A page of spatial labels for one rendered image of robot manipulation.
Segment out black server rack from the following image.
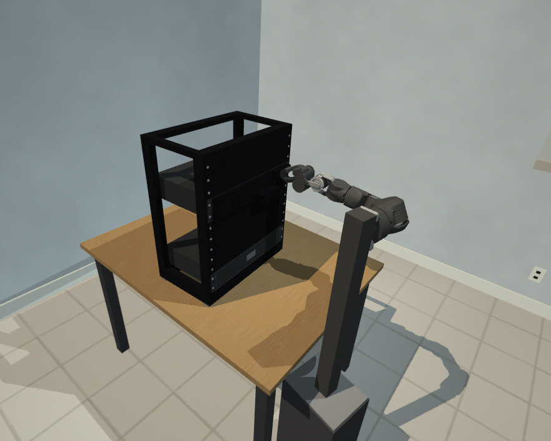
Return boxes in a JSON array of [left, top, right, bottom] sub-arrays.
[[140, 111, 292, 307]]

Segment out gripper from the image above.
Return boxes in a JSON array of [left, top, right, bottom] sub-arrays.
[[280, 164, 321, 193]]

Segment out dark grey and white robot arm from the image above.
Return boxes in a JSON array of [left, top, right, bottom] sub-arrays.
[[310, 173, 409, 251]]

